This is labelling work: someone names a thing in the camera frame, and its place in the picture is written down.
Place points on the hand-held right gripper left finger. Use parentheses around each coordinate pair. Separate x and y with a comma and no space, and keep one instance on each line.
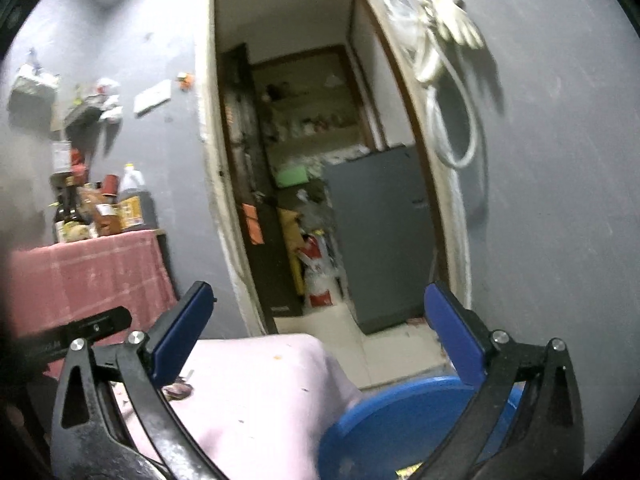
(177,330)

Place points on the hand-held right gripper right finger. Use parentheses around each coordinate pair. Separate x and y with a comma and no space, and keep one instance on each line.
(452,330)

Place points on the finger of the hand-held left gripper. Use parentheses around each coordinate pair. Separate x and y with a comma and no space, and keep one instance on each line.
(102,325)

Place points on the blue plastic basin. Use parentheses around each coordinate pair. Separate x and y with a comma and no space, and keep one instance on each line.
(390,425)

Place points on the pink checked cloth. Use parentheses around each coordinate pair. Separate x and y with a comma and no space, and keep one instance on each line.
(90,275)

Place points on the brown peel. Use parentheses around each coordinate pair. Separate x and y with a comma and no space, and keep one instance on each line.
(177,390)

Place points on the orange sauce jar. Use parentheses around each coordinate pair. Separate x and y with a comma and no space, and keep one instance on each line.
(107,217)

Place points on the pale pink blanket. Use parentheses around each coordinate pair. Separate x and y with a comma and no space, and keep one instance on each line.
(250,410)

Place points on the grey cabinet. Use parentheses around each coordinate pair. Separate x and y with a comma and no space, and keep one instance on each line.
(380,240)

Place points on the cooking oil bottle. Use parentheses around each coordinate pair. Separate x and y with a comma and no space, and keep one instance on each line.
(135,205)

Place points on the orange paper sheet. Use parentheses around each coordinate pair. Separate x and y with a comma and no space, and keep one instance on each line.
(252,224)

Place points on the yellow bag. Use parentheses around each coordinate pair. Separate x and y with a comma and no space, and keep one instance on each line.
(290,250)

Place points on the red cup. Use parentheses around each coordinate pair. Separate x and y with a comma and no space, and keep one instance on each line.
(110,185)

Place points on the red and white bag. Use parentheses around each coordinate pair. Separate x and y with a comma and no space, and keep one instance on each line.
(317,275)

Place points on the dark brown door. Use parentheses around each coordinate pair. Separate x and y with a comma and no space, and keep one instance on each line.
(240,170)

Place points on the green plastic item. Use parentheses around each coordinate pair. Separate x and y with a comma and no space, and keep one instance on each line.
(292,176)

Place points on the white plastic bag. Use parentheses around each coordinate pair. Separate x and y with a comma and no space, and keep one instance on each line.
(110,102)

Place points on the wooden storage shelf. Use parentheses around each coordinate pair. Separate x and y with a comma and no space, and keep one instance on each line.
(310,140)

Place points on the hanging clear plastic bag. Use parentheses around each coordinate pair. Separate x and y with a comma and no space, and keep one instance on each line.
(32,85)

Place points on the cream rubber gloves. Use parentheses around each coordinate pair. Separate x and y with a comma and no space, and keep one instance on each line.
(455,20)

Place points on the wooden door frame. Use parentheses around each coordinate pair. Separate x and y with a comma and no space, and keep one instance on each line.
(215,185)

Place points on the wall shelf rack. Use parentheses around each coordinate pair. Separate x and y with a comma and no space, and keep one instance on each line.
(82,115)

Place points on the white wall switch panel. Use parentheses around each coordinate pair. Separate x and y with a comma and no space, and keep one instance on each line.
(151,97)

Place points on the orange wall plug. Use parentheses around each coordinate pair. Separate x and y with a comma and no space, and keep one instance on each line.
(186,81)

